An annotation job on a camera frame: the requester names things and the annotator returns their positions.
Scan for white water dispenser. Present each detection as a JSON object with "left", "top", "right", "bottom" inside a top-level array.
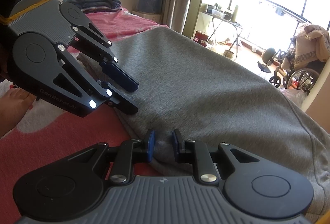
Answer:
[{"left": 131, "top": 10, "right": 161, "bottom": 24}]

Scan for pink bag in plastic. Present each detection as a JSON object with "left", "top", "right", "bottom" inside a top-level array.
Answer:
[{"left": 279, "top": 88, "right": 307, "bottom": 108}]

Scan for pink floral bed blanket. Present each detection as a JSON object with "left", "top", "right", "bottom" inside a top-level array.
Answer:
[{"left": 1, "top": 8, "right": 159, "bottom": 223}]

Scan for beige blanket on wheelchair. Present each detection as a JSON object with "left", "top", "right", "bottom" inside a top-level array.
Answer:
[{"left": 294, "top": 24, "right": 329, "bottom": 69}]

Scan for wheelchair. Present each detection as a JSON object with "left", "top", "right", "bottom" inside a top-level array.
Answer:
[{"left": 257, "top": 37, "right": 325, "bottom": 95}]

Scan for metal bowl on floor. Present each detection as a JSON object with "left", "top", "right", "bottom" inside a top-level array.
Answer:
[{"left": 223, "top": 50, "right": 234, "bottom": 58}]

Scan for folded blue jeans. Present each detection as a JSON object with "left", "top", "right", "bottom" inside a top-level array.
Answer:
[{"left": 63, "top": 0, "right": 121, "bottom": 14}]

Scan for grey hoodie sweatshirt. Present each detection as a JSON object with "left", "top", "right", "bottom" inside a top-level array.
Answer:
[{"left": 111, "top": 27, "right": 329, "bottom": 222}]

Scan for folding table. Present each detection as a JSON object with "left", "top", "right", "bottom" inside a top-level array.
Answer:
[{"left": 202, "top": 11, "right": 243, "bottom": 57}]

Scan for person's hand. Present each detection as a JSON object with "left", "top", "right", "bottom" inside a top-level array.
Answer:
[{"left": 0, "top": 88, "right": 36, "bottom": 137}]

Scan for red water bottle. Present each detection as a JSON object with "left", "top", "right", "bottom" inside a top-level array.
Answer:
[{"left": 193, "top": 31, "right": 209, "bottom": 47}]

